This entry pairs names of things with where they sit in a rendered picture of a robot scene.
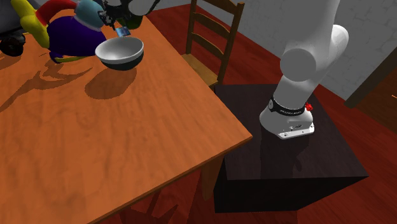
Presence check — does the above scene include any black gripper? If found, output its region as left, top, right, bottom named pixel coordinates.
left=97, top=0, right=131, bottom=29

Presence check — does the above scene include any small blue box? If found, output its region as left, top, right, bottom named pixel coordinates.
left=116, top=26, right=131, bottom=38

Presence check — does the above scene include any dark green round object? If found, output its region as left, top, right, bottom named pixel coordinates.
left=116, top=13, right=145, bottom=31

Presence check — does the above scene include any white bowl with black outside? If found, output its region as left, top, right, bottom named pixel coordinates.
left=94, top=36, right=145, bottom=71

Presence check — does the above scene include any purple yellow red plush toy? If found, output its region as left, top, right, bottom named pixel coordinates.
left=10, top=0, right=108, bottom=64

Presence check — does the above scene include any grey and black object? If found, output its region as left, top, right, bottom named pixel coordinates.
left=0, top=0, right=26, bottom=58

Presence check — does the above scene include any brown wooden chair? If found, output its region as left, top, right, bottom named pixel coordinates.
left=181, top=0, right=246, bottom=92

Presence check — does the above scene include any brown wooden table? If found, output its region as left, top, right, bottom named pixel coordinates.
left=0, top=8, right=253, bottom=224

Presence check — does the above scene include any dark robot stand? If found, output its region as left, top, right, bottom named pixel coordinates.
left=213, top=83, right=370, bottom=214

